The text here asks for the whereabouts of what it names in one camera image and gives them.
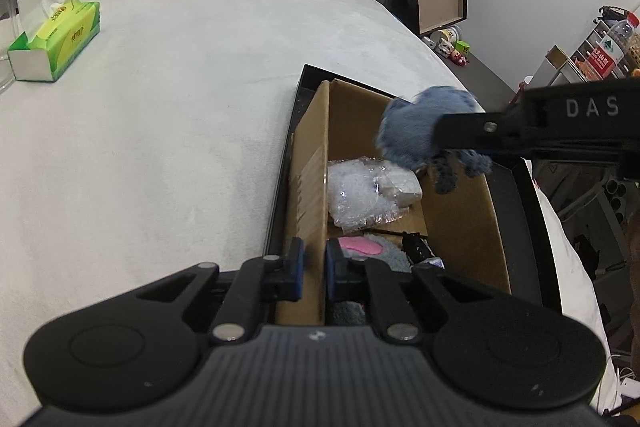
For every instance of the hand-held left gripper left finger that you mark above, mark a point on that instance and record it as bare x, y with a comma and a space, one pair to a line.
296, 267

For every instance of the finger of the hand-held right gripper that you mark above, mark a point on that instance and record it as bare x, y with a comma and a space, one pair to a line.
475, 132

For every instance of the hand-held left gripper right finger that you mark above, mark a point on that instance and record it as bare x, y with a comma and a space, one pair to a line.
332, 268

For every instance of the grey pink plush toy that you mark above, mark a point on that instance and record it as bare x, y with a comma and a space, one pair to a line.
385, 252

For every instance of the blue-grey plush toy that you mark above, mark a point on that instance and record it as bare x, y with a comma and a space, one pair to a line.
410, 132

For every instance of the clear bag of white stuffing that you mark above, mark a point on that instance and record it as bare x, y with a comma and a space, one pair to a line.
360, 192

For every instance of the brown cardboard box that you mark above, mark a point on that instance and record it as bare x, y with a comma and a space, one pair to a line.
465, 227

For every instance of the blue tissue packet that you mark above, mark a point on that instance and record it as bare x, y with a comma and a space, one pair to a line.
432, 263

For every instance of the white storage shelf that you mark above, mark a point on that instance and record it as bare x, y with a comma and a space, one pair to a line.
565, 62

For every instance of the red toy figure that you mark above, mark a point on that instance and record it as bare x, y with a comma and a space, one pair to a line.
460, 58

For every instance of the water bottle red label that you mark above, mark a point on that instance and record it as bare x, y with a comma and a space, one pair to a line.
610, 49

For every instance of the green cup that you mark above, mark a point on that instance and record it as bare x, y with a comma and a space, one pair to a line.
462, 47

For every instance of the small white toy figure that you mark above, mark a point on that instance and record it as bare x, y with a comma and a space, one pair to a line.
442, 47

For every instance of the white round tub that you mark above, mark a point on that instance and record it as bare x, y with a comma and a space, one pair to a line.
451, 35

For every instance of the black tray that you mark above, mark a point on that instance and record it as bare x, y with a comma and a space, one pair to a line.
535, 227

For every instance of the green tissue box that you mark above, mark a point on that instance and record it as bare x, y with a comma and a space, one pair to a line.
60, 32

